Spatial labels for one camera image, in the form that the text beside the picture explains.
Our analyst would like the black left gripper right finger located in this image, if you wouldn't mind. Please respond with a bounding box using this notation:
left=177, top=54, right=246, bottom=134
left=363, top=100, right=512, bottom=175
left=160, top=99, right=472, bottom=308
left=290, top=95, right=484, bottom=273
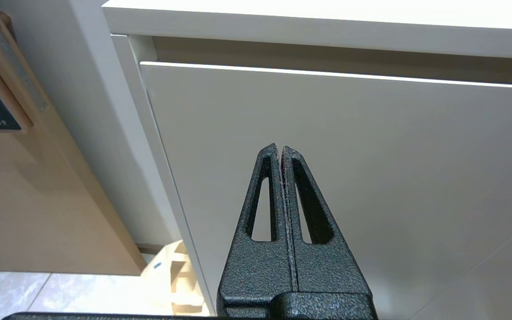
left=281, top=145, right=372, bottom=296

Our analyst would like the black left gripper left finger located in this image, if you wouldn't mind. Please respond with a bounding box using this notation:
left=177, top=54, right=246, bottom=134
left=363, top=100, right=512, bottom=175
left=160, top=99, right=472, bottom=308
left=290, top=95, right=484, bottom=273
left=217, top=143, right=296, bottom=318

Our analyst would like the small light wooden stool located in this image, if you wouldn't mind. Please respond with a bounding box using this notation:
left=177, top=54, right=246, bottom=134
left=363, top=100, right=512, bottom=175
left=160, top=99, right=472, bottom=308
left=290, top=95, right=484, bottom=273
left=142, top=240, right=210, bottom=316

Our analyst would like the light wooden cabinet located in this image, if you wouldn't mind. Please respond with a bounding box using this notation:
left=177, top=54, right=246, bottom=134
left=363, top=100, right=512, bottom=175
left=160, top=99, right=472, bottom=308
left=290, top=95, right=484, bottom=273
left=0, top=0, right=147, bottom=276

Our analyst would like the light grey sideboard cabinet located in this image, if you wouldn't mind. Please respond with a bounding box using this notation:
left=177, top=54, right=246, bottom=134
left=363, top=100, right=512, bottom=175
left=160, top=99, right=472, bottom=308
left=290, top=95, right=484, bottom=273
left=102, top=0, right=512, bottom=320

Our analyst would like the metal door lock plate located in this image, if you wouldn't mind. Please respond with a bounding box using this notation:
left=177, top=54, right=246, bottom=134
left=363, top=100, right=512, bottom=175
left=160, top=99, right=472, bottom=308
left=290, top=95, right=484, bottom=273
left=0, top=0, right=48, bottom=112

